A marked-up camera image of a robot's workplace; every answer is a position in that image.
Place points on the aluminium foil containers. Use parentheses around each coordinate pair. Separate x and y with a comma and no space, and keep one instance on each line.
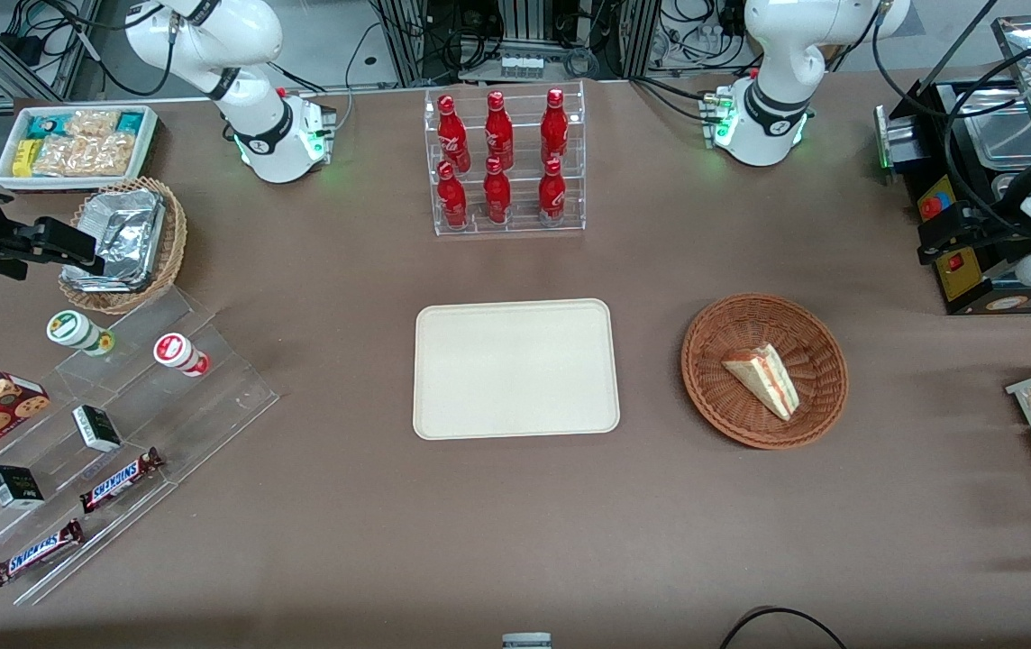
(128,234)

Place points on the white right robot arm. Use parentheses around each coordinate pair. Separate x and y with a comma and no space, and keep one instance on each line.
(245,36)

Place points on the red cola bottle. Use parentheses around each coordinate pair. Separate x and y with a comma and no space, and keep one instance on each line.
(552,194)
(451,135)
(497,194)
(498,131)
(554,126)
(452,198)

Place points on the beige plastic tray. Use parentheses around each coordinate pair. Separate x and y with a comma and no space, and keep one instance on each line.
(515,370)

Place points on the light wicker basket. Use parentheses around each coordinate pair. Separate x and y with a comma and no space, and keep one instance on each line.
(175,234)

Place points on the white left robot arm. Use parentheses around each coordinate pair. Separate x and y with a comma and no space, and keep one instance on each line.
(777,54)

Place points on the clear acrylic stepped stand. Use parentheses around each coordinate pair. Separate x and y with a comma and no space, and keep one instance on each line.
(209,397)

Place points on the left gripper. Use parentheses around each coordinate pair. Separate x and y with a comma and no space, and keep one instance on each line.
(991,236)

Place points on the white snack tray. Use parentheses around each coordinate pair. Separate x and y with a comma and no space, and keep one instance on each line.
(148,135)

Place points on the small grey white device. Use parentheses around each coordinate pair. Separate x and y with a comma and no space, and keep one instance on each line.
(526,641)

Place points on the clear bag of crackers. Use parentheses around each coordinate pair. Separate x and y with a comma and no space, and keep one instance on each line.
(92,123)
(110,155)
(60,156)

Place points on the small black green carton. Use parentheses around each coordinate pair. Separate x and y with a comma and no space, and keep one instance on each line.
(96,428)
(15,487)

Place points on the steel food pan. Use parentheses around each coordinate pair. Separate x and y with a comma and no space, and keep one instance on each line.
(1002,135)
(1007,187)

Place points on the triangular sandwich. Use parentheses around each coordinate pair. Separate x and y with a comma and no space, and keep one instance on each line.
(763,379)

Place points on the green lid drink cup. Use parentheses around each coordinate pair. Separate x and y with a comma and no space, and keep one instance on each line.
(69,328)

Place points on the yellow snack packet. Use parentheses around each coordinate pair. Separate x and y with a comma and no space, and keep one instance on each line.
(22,159)

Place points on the red lid drink cup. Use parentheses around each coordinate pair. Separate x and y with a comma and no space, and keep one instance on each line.
(175,350)

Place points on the brown wicker basket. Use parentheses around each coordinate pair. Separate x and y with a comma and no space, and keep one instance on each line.
(732,415)

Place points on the teal snack packet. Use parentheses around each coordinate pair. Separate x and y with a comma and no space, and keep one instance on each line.
(47,125)
(130,121)

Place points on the snickers chocolate bar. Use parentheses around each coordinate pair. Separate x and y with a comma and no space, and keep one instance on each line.
(119,480)
(33,554)

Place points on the clear acrylic bottle rack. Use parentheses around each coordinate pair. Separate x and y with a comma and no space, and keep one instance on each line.
(523,212)

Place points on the black food warmer machine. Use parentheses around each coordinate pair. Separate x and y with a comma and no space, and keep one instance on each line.
(966,284)

